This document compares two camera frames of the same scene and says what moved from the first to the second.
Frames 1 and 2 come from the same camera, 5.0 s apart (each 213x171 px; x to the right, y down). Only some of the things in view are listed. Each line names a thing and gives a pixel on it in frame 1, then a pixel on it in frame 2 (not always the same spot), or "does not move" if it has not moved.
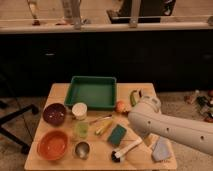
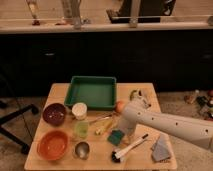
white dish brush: x=117 y=156 does not move
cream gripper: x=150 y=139 to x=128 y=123
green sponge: x=116 y=135 does not move
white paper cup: x=79 y=110 does not move
